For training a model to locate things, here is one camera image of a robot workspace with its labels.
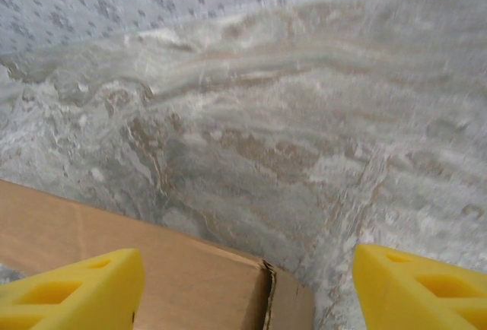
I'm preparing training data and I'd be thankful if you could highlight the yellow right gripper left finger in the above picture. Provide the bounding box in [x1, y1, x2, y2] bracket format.
[0, 248, 146, 330]

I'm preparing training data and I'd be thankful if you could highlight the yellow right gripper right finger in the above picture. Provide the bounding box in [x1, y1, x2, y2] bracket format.
[353, 243, 487, 330]

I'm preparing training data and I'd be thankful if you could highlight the brown cardboard box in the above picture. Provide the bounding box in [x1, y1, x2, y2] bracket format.
[0, 179, 317, 330]

